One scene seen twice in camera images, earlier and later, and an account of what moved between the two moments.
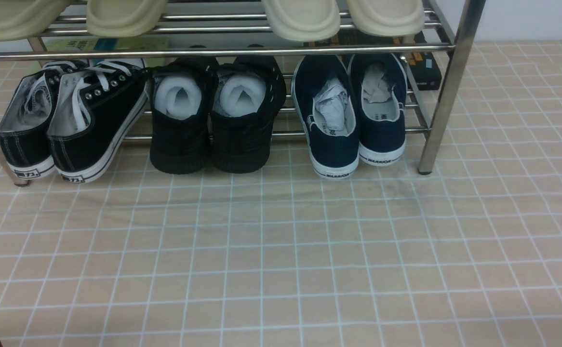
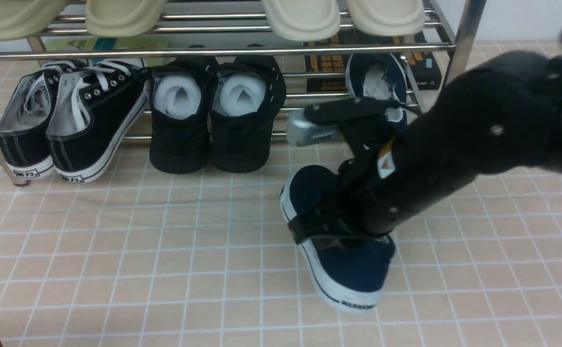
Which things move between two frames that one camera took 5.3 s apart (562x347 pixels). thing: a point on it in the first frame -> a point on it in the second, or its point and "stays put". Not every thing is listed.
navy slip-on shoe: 326,100 -> 349,276
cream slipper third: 302,20 stays put
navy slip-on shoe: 382,88 stays put
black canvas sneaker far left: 24,120 stays put
